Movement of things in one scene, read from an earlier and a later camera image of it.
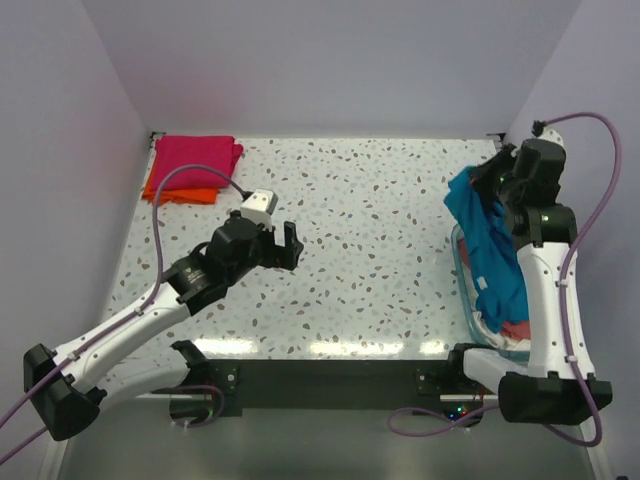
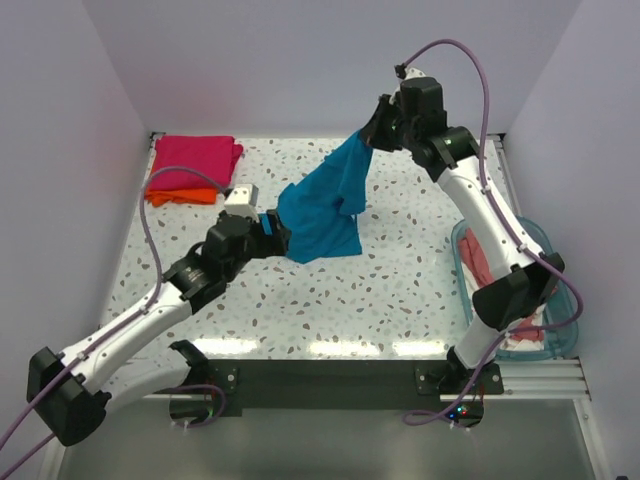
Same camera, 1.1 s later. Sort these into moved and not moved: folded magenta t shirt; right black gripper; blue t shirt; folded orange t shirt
Moved: right black gripper; blue t shirt
Not moved: folded orange t shirt; folded magenta t shirt
